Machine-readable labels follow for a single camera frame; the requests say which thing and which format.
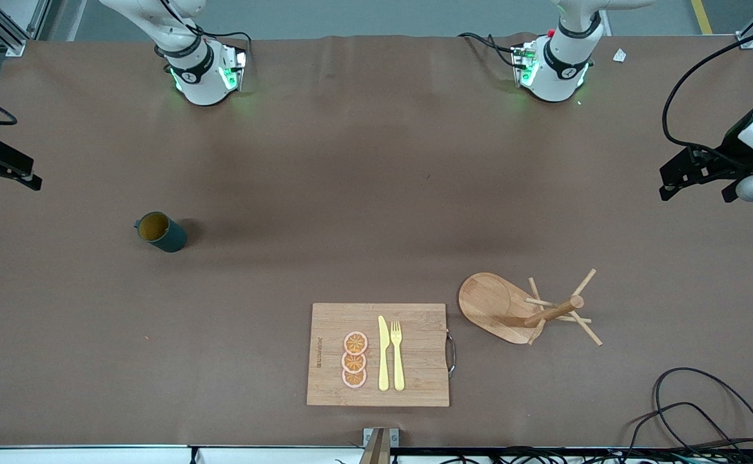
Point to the brown slanted bar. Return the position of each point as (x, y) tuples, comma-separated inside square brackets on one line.
[(374, 451)]

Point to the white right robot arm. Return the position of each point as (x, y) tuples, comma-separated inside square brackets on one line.
[(199, 74)]

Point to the wooden cutting board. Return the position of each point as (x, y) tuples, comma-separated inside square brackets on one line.
[(418, 348)]

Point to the brown table mat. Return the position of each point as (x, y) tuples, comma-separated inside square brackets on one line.
[(222, 290)]

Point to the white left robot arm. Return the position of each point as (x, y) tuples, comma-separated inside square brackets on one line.
[(560, 71)]

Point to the wooden cup rack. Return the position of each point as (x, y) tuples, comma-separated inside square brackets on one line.
[(492, 303)]

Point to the yellow plastic fork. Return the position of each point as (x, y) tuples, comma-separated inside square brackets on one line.
[(398, 367)]

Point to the orange slice toy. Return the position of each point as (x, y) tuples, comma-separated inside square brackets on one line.
[(355, 343), (353, 363)]

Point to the grey metal bracket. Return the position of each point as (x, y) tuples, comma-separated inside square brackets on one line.
[(394, 438)]

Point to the yellow plastic knife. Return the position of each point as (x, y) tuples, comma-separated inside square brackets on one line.
[(383, 361)]

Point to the white paper scrap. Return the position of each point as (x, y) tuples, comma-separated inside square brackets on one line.
[(619, 55)]

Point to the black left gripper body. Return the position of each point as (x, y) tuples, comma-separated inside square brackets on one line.
[(726, 156)]

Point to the dark green cup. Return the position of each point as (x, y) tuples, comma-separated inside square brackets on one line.
[(170, 240)]

